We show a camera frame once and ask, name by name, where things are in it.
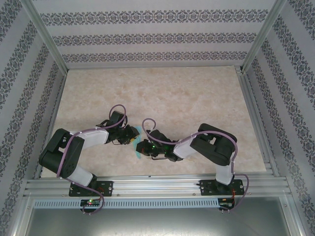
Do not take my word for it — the teal paper sheet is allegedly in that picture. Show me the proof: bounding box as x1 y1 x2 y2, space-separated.
129 124 145 160

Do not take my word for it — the left controller board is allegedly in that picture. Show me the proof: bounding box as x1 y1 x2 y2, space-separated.
80 199 101 207

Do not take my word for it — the controller board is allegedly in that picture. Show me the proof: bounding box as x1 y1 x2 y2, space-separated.
218 198 236 211
80 199 101 207

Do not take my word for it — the grey metal tray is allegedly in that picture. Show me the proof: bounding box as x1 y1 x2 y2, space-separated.
14 207 308 236

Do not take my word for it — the right controller board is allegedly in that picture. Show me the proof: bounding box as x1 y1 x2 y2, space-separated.
218 198 236 211

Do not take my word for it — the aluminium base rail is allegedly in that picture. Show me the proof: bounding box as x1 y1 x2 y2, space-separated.
23 173 292 197

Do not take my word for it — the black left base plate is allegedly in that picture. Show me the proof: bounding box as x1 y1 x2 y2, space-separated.
68 181 114 197

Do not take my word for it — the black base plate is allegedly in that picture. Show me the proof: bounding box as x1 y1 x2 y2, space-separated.
68 181 114 197
199 179 245 197

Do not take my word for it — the slotted grey cable duct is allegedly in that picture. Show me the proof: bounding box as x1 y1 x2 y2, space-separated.
33 198 220 209

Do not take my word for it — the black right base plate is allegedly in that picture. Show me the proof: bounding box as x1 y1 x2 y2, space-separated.
199 179 245 197

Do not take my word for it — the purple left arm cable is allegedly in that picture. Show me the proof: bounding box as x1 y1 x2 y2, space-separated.
56 103 128 216

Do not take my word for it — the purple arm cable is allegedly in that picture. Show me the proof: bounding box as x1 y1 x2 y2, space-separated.
56 103 128 216
142 118 252 213

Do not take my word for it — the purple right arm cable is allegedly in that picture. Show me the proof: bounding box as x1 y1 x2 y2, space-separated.
142 118 252 213

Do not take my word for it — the aluminium side rail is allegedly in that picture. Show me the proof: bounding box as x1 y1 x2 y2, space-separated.
235 65 280 177

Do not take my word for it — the aluminium frame post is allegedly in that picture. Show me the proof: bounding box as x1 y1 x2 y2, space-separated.
242 0 288 72
21 0 68 72

